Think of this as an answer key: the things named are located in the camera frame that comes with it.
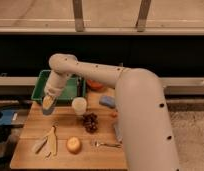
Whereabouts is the grey blue cloth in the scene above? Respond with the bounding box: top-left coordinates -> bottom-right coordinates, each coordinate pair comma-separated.
113,122 -> 123,143

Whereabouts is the yellow apple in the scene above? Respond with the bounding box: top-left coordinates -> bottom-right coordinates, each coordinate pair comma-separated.
66,137 -> 82,154

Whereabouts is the white cup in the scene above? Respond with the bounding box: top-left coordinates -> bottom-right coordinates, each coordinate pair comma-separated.
72,97 -> 87,115

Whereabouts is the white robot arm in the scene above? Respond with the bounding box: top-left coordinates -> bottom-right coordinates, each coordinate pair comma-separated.
44,54 -> 181,171

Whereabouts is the orange carrot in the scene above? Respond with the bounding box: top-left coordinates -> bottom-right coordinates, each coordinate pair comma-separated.
111,112 -> 118,118

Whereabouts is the dark grape bunch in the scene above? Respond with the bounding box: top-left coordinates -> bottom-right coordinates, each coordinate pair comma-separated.
83,113 -> 98,133

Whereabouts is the blue sponge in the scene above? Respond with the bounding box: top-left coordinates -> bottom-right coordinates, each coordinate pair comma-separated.
99,95 -> 115,108

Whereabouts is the green plastic tray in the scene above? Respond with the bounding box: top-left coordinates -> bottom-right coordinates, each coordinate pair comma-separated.
31,70 -> 86,104

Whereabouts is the blue object at left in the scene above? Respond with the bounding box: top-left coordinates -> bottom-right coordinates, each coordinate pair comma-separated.
0,110 -> 17,126

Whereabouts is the red bowl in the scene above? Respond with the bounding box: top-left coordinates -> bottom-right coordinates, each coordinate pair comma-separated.
86,79 -> 104,91

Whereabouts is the metal fork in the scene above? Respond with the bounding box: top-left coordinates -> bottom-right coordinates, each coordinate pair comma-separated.
90,141 -> 122,148

